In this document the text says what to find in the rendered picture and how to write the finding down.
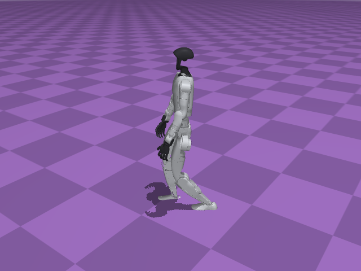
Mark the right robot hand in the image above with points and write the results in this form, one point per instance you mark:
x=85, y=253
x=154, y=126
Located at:
x=161, y=127

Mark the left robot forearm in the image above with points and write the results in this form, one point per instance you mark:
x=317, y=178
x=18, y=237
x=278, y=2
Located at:
x=177, y=124

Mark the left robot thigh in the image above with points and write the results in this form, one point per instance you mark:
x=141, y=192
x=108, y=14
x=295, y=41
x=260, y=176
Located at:
x=181, y=145

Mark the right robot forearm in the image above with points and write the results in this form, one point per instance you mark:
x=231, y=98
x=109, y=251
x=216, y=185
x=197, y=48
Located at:
x=169, y=111

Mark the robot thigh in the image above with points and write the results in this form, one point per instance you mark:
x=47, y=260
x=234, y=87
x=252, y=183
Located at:
x=167, y=164
x=181, y=145

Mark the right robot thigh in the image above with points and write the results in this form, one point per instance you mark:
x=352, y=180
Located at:
x=167, y=164

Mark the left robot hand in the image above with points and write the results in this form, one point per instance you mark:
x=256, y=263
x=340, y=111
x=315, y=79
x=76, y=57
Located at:
x=164, y=150

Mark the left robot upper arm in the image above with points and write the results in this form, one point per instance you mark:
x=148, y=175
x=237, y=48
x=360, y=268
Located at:
x=184, y=94

